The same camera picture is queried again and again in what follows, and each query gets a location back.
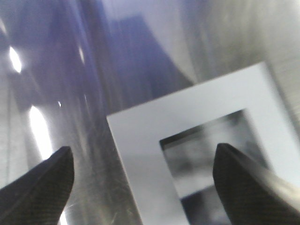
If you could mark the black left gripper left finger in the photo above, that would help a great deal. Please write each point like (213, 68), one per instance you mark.
(40, 195)

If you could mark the gray square foam base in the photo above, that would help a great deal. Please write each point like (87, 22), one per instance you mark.
(167, 146)

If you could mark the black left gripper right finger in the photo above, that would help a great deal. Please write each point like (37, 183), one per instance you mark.
(252, 194)

